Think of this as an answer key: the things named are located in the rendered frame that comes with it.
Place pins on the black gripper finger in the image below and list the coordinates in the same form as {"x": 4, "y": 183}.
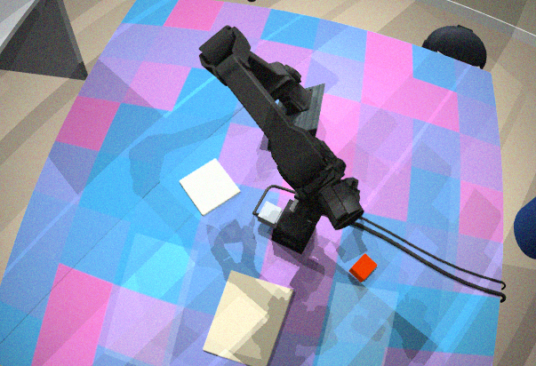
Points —
{"x": 294, "y": 205}

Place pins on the black cable with white plug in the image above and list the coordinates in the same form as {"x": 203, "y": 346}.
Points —
{"x": 271, "y": 213}

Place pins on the orange-red rectangular block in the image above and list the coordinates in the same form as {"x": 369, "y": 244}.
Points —
{"x": 362, "y": 268}

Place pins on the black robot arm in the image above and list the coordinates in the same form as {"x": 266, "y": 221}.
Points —
{"x": 300, "y": 158}

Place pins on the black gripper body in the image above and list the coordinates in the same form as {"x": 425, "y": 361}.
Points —
{"x": 294, "y": 227}

